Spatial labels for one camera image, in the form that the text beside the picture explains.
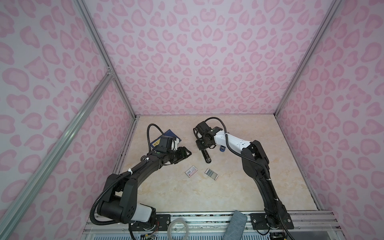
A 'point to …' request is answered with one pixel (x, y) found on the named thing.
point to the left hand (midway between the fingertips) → (189, 152)
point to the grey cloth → (236, 226)
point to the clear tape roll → (170, 226)
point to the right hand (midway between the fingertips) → (201, 145)
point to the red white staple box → (191, 171)
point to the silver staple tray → (211, 174)
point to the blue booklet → (169, 133)
